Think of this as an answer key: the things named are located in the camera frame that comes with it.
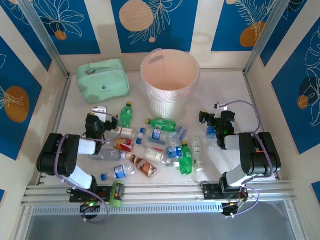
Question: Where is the green bottle yellow cap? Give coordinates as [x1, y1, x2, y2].
[145, 117, 177, 133]
[120, 101, 134, 127]
[179, 141, 194, 176]

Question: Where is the small white box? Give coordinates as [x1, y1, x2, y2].
[116, 127, 134, 137]

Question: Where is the red yellow label bottle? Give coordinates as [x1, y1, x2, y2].
[112, 138, 135, 153]

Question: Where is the blue white packet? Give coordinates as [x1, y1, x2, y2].
[174, 125, 189, 140]

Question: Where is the clear plastic bottle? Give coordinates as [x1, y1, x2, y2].
[88, 148, 128, 161]

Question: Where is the tall clear bottle green label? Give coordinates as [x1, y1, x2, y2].
[191, 136, 206, 172]

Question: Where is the clear bottle blue cap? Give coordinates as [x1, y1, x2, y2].
[136, 137, 167, 148]

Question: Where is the blue label bottle white cap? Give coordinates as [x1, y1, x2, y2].
[164, 132, 183, 170]

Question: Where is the clear bottle white green label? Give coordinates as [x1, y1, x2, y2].
[143, 147, 168, 163]

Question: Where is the brown coffee drink bottle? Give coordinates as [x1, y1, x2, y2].
[126, 152, 158, 179]

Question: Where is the white ribbed plastic bin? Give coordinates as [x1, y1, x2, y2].
[139, 49, 200, 119]

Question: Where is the mint green zip pouch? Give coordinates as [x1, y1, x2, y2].
[76, 58, 131, 105]

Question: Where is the green cylindrical canister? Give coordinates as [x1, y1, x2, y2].
[108, 180, 126, 208]

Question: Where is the grey metal panel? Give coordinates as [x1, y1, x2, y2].
[23, 199, 310, 240]

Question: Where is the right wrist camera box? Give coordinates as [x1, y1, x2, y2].
[214, 101, 229, 118]

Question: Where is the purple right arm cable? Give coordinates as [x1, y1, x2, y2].
[221, 100, 275, 219]

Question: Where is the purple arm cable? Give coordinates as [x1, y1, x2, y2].
[221, 100, 275, 219]
[54, 111, 124, 224]

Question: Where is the aluminium side rail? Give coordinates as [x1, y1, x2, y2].
[36, 74, 74, 187]
[243, 71, 283, 181]

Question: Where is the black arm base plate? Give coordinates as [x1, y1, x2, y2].
[201, 182, 251, 201]
[69, 184, 126, 204]

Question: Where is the black connector with wires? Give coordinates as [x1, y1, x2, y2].
[221, 197, 246, 220]
[79, 198, 102, 215]

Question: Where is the aluminium frame rail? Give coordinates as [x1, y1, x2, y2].
[21, 179, 297, 207]

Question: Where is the aluminium frame post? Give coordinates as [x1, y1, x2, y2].
[243, 0, 293, 76]
[18, 0, 71, 79]

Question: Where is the slotted cable duct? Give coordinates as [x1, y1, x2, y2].
[31, 202, 225, 216]

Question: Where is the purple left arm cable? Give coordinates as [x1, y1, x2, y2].
[54, 111, 124, 224]

